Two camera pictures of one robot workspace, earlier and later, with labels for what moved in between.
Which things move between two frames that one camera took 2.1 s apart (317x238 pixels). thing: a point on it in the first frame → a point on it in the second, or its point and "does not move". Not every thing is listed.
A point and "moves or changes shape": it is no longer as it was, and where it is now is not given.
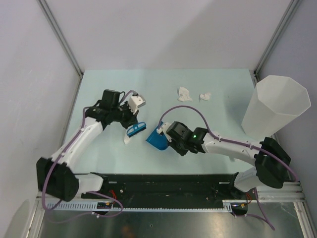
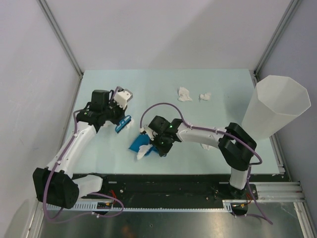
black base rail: (137, 190) does not move
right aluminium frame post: (291, 9) does not move
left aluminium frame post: (61, 36) does not move
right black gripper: (182, 152) → (163, 150)
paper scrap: (126, 139) → (142, 150)
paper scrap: (205, 96) does not move
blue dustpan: (158, 140) moves or changes shape
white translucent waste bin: (276, 102) does not move
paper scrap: (184, 94) does not move
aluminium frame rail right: (290, 192) does not move
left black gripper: (132, 118) → (121, 112)
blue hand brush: (136, 129) → (123, 123)
